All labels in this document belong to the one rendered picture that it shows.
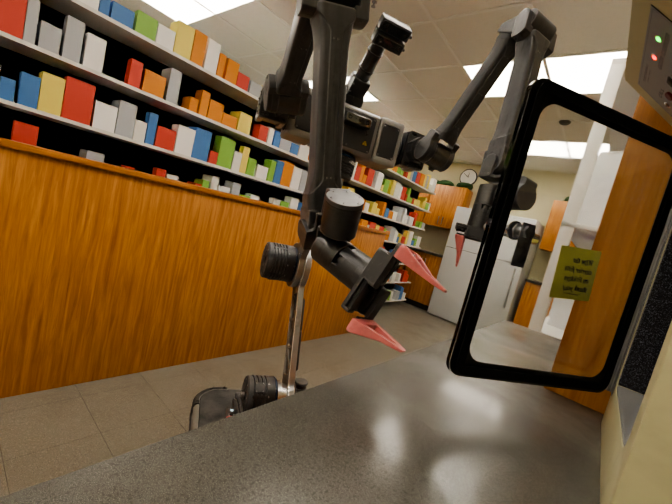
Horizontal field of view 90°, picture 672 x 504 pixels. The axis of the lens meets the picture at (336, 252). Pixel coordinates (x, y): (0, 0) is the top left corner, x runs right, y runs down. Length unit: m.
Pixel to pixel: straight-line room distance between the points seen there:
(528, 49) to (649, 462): 0.87
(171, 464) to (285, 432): 0.11
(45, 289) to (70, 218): 0.34
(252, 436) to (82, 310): 1.80
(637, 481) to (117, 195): 1.97
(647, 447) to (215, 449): 0.37
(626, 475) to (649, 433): 0.04
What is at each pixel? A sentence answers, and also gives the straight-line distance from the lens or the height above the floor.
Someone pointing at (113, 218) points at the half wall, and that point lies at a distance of 2.01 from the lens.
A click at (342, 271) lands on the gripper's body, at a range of 0.49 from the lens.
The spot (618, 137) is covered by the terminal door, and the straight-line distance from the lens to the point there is 0.62.
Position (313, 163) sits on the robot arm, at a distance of 0.57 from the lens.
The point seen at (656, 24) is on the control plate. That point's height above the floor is 1.47.
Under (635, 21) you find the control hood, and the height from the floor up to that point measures 1.49.
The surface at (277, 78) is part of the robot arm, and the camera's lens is 0.92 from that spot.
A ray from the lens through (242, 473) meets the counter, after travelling 0.33.
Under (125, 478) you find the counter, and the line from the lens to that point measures 0.33.
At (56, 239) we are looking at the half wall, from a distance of 1.98.
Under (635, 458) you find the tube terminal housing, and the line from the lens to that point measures 0.43.
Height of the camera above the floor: 1.16
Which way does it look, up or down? 6 degrees down
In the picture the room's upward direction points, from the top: 14 degrees clockwise
